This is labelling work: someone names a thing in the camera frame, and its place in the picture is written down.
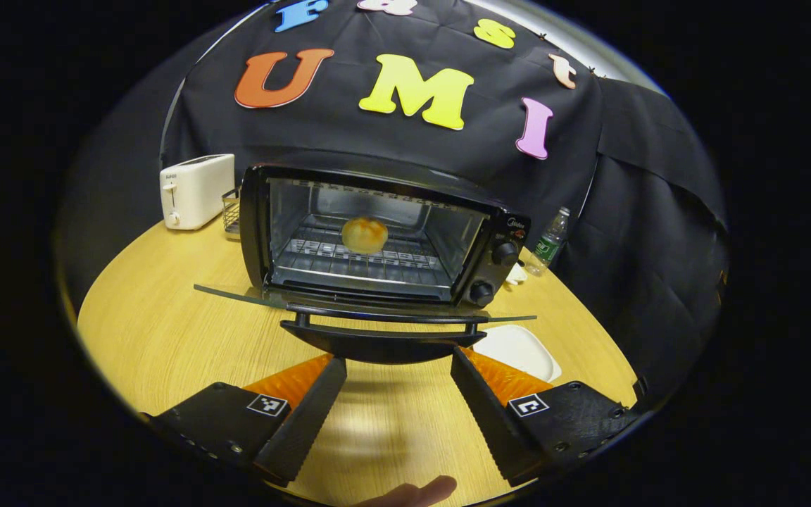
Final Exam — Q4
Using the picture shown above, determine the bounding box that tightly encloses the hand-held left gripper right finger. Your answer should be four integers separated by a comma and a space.
451, 346, 642, 488

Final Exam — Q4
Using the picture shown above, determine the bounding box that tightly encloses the white toaster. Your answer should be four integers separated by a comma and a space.
159, 154, 237, 232

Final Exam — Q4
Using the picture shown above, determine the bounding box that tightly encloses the white square plate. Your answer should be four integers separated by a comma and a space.
472, 324, 563, 384

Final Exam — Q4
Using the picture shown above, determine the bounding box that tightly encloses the black electric oven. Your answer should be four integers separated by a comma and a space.
193, 163, 539, 365

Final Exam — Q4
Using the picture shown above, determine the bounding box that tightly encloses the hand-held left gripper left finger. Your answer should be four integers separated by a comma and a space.
142, 354, 348, 487

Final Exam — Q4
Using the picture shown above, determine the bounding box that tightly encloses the black backdrop cloth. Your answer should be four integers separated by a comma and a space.
54, 0, 730, 402

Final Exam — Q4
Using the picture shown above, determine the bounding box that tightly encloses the clear plastic water bottle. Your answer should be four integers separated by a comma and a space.
528, 206, 572, 276

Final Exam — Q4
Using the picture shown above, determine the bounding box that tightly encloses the yellow steamed bun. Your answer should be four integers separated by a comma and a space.
340, 215, 390, 256

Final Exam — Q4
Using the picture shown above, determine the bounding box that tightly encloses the wire mesh basket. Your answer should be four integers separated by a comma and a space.
220, 187, 244, 239

